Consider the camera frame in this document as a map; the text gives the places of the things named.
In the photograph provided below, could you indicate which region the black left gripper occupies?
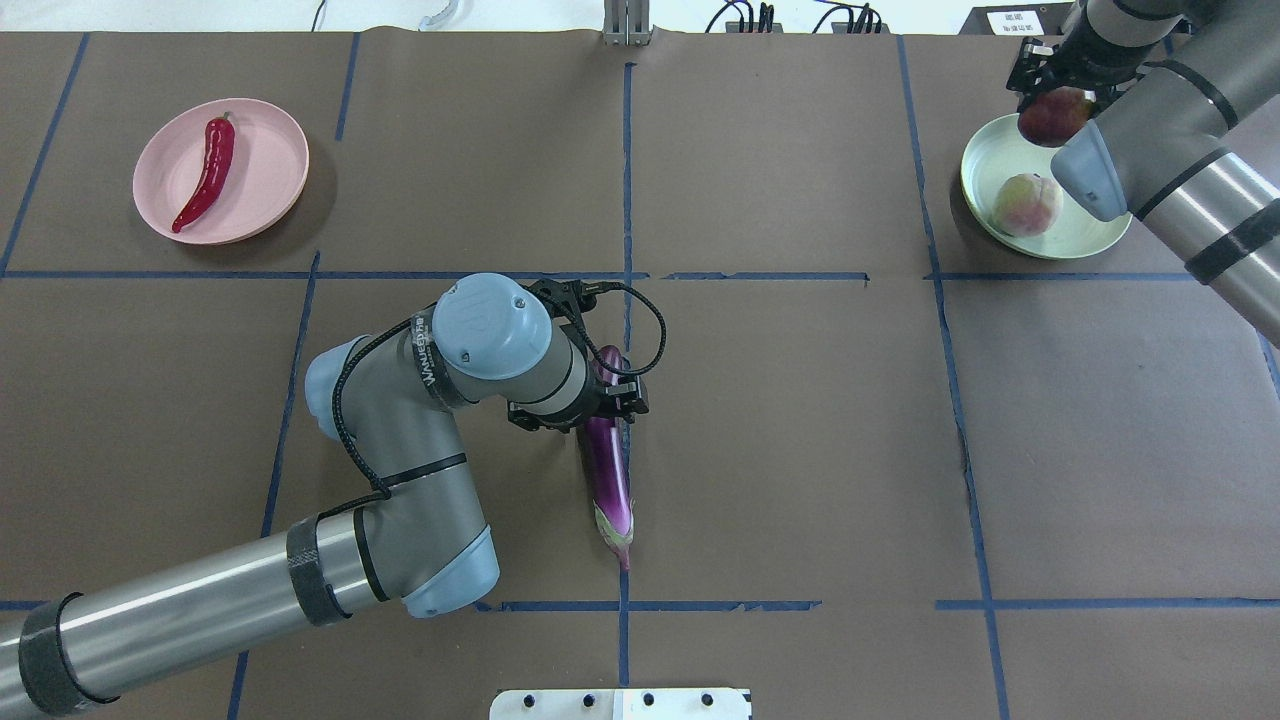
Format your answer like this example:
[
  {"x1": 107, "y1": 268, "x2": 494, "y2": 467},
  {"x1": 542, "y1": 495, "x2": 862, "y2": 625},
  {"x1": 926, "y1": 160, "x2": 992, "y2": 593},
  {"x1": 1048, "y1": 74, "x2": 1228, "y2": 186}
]
[{"x1": 507, "y1": 279, "x2": 652, "y2": 433}]

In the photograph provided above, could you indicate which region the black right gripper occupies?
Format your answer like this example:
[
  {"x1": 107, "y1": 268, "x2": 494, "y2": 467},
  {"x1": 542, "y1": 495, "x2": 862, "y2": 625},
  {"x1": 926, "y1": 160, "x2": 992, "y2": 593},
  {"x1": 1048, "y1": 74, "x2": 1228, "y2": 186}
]
[{"x1": 1006, "y1": 36, "x2": 1140, "y2": 106}]

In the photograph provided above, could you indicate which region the purple eggplant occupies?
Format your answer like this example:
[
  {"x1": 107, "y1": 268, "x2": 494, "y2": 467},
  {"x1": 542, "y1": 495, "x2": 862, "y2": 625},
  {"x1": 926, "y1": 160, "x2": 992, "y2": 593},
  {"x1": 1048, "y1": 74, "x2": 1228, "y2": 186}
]
[{"x1": 576, "y1": 395, "x2": 635, "y2": 573}]

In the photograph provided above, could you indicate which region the red green pomegranate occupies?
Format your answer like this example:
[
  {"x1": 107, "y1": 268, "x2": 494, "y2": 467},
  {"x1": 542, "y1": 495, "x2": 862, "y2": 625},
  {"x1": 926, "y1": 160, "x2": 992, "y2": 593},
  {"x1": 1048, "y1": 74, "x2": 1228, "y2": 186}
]
[{"x1": 1016, "y1": 87, "x2": 1094, "y2": 149}]

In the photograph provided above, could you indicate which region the pale green pink peach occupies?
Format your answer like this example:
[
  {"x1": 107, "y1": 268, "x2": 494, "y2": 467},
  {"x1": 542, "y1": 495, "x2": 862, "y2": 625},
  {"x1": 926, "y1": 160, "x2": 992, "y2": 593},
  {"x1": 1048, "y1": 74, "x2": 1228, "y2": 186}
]
[{"x1": 989, "y1": 173, "x2": 1065, "y2": 238}]

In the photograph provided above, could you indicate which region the red chili pepper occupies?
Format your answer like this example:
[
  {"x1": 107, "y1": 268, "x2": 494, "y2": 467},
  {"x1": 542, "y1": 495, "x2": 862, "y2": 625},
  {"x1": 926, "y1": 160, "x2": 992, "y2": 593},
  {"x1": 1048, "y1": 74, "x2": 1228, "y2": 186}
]
[{"x1": 170, "y1": 111, "x2": 236, "y2": 234}]

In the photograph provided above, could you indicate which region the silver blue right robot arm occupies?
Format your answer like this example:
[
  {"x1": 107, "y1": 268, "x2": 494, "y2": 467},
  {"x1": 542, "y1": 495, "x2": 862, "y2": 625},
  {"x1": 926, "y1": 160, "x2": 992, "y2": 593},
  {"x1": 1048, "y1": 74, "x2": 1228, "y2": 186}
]
[{"x1": 1007, "y1": 1, "x2": 1279, "y2": 343}]

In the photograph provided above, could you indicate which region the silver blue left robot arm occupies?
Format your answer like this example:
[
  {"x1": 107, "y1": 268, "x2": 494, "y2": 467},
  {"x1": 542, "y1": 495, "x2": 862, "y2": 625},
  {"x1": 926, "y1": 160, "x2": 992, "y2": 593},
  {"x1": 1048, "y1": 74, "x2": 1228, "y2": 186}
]
[{"x1": 3, "y1": 275, "x2": 640, "y2": 719}]

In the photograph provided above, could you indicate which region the pink plate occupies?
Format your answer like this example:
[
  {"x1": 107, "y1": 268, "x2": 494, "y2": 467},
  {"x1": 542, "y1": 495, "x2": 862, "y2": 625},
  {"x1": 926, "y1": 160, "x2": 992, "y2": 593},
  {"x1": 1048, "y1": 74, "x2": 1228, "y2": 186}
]
[{"x1": 132, "y1": 97, "x2": 310, "y2": 246}]

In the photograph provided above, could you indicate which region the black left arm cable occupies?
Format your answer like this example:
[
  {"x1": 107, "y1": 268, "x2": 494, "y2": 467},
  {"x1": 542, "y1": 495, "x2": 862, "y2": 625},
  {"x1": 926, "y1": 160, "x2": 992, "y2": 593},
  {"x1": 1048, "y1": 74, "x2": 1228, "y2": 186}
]
[{"x1": 330, "y1": 283, "x2": 668, "y2": 501}]

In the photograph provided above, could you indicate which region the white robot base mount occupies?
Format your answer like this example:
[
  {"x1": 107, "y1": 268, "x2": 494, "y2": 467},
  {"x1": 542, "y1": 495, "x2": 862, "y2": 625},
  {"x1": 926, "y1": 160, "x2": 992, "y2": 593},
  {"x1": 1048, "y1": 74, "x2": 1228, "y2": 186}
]
[{"x1": 488, "y1": 687, "x2": 754, "y2": 719}]

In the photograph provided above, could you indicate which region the aluminium frame post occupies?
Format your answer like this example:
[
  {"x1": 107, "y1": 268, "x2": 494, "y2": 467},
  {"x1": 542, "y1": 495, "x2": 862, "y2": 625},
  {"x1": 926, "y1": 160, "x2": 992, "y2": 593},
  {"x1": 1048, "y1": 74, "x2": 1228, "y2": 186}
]
[{"x1": 602, "y1": 0, "x2": 653, "y2": 47}]

